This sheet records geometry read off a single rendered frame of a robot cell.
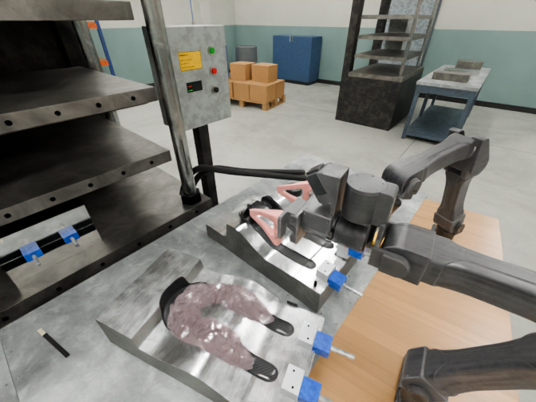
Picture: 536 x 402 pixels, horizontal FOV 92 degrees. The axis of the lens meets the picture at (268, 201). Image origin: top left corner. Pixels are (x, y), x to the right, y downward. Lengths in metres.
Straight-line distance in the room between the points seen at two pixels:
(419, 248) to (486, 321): 0.61
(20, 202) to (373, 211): 0.99
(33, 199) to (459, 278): 1.09
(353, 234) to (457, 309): 0.61
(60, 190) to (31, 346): 0.45
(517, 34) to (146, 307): 6.96
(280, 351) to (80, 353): 0.51
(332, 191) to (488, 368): 0.36
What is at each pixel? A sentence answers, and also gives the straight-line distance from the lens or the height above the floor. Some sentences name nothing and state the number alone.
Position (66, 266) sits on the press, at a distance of 1.17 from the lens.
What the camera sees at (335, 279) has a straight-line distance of 0.78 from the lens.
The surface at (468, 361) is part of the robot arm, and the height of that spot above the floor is 1.03.
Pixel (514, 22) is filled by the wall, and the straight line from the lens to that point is 7.04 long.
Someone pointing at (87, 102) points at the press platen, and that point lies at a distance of 1.04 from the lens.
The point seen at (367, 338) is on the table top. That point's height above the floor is 0.80.
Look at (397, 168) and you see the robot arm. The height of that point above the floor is 1.20.
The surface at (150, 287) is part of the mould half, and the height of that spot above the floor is 0.91.
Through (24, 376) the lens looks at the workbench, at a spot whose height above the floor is 0.80.
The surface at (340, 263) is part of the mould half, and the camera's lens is 0.84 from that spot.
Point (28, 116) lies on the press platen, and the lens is 1.02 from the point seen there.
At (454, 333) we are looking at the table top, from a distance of 0.94.
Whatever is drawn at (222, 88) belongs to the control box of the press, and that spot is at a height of 1.21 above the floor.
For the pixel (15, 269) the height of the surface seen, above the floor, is 0.84.
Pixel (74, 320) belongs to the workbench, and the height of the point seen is 0.80.
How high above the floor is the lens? 1.50
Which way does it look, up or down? 35 degrees down
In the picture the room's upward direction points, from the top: straight up
